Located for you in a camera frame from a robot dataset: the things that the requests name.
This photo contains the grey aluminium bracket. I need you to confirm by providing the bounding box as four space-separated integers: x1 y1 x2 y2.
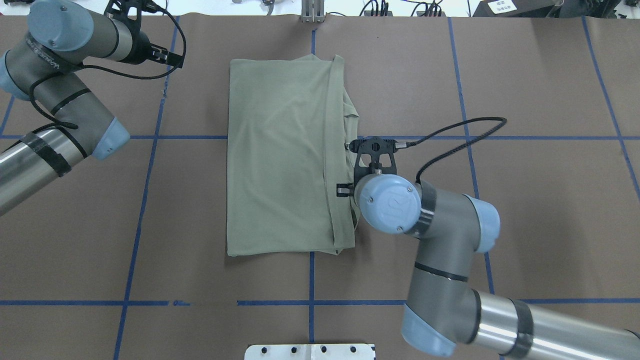
300 0 326 24

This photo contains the olive green long-sleeve shirt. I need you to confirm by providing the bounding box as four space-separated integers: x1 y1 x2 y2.
226 54 360 257

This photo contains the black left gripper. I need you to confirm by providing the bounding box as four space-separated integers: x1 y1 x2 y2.
131 30 184 68

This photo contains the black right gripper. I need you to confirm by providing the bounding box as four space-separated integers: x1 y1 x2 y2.
336 181 364 206

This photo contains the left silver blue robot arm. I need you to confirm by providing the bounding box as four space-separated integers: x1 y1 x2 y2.
0 0 186 215

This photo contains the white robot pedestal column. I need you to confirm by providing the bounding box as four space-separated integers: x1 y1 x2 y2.
244 342 377 360

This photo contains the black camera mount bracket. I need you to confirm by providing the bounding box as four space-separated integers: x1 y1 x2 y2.
345 136 398 186

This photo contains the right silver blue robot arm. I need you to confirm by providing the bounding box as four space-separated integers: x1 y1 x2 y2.
336 174 640 360

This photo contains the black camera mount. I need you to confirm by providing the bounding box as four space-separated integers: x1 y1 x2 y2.
103 0 169 31

